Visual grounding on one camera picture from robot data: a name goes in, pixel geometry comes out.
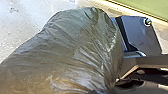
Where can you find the black trash bag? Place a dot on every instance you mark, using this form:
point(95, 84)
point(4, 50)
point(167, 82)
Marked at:
point(63, 56)

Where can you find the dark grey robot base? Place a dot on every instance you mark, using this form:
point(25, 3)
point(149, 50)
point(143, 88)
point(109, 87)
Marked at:
point(140, 35)

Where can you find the grey robot torso link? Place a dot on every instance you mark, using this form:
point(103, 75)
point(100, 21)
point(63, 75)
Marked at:
point(146, 61)

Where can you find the shiny base screw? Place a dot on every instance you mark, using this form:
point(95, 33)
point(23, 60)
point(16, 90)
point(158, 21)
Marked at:
point(147, 22)

